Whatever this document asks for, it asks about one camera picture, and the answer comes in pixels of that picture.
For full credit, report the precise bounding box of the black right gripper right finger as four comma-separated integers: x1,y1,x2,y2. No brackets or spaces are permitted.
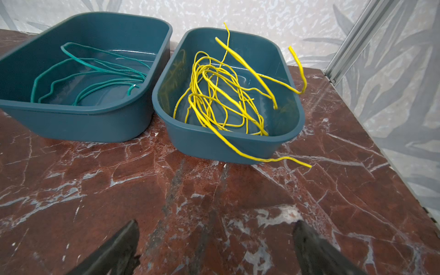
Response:
292,220,365,275

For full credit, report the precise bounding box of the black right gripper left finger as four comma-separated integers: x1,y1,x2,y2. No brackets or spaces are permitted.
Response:
68,220,140,275

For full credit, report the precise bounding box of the yellow cable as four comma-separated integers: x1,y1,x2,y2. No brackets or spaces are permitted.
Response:
172,22,313,169

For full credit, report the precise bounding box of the left teal plastic bin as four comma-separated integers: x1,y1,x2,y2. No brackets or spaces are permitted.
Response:
1,12,173,143

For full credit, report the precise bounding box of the teal plastic bin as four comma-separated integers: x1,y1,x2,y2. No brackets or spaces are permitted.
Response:
1,12,173,143
152,27,305,165

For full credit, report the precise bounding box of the right teal plastic bin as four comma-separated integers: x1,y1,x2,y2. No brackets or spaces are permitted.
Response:
152,27,305,165

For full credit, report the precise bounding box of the green cable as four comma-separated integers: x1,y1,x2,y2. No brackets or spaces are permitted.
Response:
30,42,151,106

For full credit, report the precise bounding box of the aluminium frame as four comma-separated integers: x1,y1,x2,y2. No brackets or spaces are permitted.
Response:
324,0,399,85

